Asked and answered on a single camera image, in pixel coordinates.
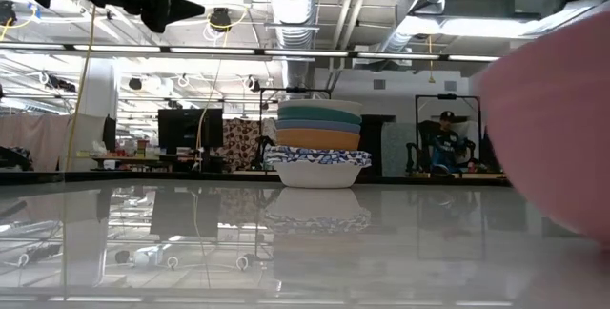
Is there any white plastic bowl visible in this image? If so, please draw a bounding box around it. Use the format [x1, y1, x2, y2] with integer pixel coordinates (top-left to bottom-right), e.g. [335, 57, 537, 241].
[276, 98, 364, 117]

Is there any teal plastic bowl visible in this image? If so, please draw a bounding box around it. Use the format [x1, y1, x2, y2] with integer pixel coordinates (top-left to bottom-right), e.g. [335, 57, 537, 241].
[276, 105, 364, 126]

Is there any blue plastic bowl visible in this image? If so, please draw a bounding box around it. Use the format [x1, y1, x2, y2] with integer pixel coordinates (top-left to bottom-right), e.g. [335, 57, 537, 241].
[274, 117, 362, 135]

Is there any blue patterned white bowl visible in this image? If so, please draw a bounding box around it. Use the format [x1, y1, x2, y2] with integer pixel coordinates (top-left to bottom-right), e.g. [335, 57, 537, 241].
[264, 149, 373, 158]
[264, 153, 373, 164]
[266, 145, 372, 154]
[265, 156, 373, 190]

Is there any orange plastic bowl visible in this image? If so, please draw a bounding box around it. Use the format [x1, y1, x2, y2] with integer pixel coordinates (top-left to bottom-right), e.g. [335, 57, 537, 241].
[275, 128, 362, 153]

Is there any pink plastic bowl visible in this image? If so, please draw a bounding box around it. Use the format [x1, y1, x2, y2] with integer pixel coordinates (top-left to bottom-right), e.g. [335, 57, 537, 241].
[476, 10, 610, 249]

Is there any black monitor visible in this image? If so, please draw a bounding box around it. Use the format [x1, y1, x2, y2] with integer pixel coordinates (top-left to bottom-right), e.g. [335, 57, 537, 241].
[101, 114, 118, 154]
[157, 108, 224, 162]

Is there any long ceiling light strip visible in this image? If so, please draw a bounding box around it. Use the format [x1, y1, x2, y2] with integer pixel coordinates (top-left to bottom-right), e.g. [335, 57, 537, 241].
[0, 41, 501, 65]

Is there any brown patterned cloth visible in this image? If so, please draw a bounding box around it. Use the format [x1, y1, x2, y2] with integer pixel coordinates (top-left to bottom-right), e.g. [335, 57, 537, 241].
[222, 117, 268, 172]

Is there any pink curtain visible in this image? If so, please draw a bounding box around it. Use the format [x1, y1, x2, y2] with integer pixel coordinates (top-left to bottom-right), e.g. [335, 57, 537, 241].
[0, 113, 71, 173]

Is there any person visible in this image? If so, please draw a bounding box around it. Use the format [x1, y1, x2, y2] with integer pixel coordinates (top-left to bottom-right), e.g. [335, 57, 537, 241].
[421, 110, 474, 176]

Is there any black ceiling camera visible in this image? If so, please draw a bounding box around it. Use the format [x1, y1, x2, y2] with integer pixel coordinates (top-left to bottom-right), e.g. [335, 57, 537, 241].
[209, 7, 234, 32]

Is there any black rig frame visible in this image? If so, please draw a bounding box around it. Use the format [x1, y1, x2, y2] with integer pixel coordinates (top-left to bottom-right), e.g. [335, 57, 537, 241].
[413, 93, 482, 176]
[258, 86, 334, 172]

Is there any black metal table frame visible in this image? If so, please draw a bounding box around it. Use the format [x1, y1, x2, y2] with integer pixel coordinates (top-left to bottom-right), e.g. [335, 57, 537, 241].
[0, 169, 511, 189]

